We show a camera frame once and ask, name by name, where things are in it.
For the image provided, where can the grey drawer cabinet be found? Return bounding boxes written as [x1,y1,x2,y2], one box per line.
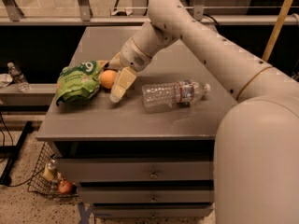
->
[36,25,237,220]

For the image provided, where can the green rice chip bag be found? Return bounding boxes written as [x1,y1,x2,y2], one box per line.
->
[55,61,108,105]

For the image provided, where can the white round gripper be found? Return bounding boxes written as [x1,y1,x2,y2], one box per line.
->
[107,38,151,103]

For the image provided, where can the orange fruit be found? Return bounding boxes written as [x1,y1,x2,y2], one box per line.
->
[100,70,116,89]

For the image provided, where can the red apple in basket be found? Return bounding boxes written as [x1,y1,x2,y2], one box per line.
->
[58,180,73,194]

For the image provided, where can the clear plastic water bottle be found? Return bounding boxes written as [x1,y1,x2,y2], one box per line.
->
[142,80,211,107]

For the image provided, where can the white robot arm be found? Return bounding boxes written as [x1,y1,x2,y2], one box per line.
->
[110,0,299,224]

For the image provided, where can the black wire basket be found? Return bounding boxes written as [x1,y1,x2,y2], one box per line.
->
[27,143,78,199]

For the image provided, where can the middle grey drawer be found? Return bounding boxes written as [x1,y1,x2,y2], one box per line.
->
[78,187,214,203]

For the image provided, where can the water bottle on ledge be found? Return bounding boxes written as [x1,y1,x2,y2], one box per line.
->
[7,63,30,92]

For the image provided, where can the bottom grey drawer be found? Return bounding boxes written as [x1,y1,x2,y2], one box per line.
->
[92,205,212,218]

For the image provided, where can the small yellow bottle in basket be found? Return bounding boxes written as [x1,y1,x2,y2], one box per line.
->
[42,160,57,181]

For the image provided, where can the grey drawer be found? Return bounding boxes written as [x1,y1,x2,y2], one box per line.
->
[58,158,213,182]
[78,187,214,203]
[92,205,212,218]

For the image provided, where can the black cable on floor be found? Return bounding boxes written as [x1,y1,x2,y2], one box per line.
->
[0,112,48,189]

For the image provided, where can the top grey drawer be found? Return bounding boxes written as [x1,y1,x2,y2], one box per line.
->
[58,158,213,182]

